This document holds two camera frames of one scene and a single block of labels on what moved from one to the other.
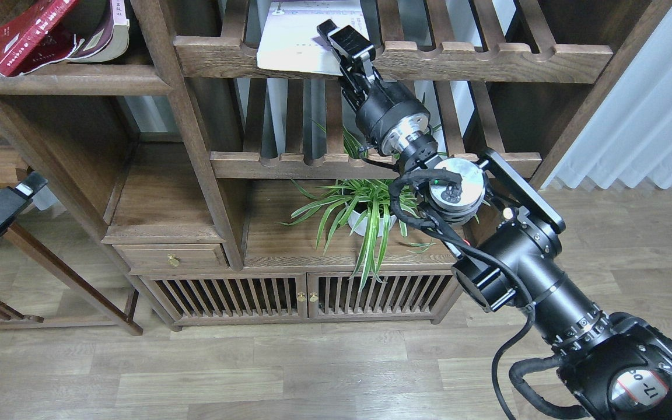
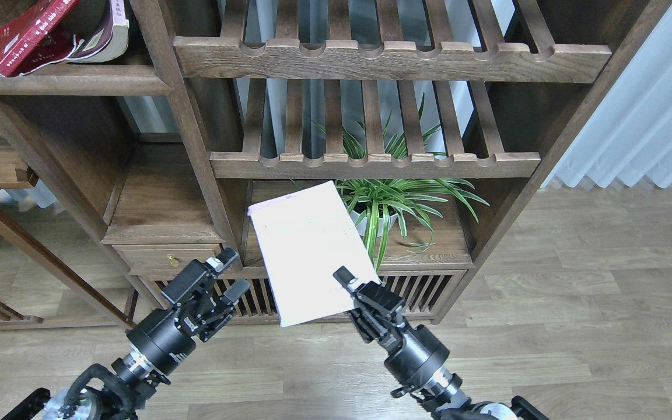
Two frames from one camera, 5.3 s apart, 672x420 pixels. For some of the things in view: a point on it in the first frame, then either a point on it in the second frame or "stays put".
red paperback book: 39,36 stays put
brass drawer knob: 172,260 stays put
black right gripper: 388,116 → 378,317
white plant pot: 362,229 stays put
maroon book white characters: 108,39 stays put
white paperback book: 290,41 → 303,236
